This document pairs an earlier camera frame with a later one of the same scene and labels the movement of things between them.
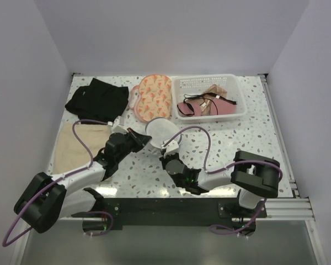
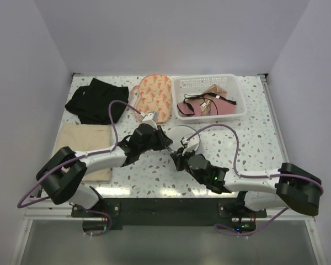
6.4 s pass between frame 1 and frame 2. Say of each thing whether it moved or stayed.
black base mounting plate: stayed
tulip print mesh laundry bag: stayed
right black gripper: moved
